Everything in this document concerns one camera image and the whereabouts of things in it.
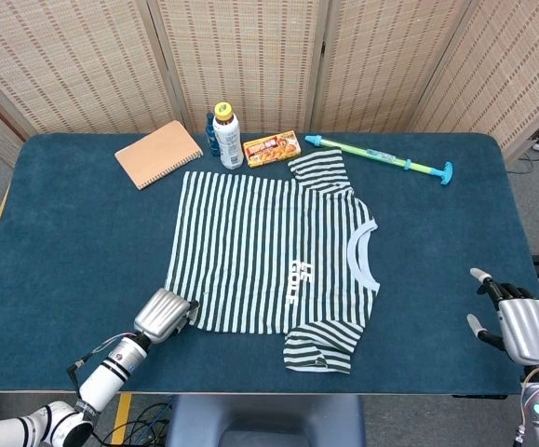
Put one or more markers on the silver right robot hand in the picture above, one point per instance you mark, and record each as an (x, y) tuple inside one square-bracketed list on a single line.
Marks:
[(529, 330)]

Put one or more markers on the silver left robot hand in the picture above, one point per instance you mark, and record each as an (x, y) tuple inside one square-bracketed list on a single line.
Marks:
[(162, 314)]

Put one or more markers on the green white striped T-shirt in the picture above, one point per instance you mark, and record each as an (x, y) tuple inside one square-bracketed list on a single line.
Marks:
[(260, 251)]

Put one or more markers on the blue padded robot base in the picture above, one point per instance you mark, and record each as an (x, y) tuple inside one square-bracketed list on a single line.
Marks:
[(264, 419)]

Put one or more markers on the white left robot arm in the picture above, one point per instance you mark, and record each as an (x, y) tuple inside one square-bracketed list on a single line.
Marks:
[(106, 377)]

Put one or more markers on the blue felt table cover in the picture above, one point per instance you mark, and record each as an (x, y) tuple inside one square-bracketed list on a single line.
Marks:
[(87, 233)]

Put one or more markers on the tan spiral notebook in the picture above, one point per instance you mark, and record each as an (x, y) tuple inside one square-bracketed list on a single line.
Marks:
[(157, 153)]

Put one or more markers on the small blue bottle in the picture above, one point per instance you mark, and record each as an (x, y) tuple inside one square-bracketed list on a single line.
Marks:
[(211, 137)]

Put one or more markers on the white bottle yellow cap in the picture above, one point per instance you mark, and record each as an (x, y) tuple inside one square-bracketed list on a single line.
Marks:
[(228, 142)]

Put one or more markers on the yellow curry box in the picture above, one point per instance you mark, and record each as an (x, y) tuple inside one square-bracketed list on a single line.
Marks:
[(271, 149)]

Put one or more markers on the green blue water gun toy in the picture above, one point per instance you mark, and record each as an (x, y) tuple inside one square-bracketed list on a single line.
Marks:
[(367, 153)]

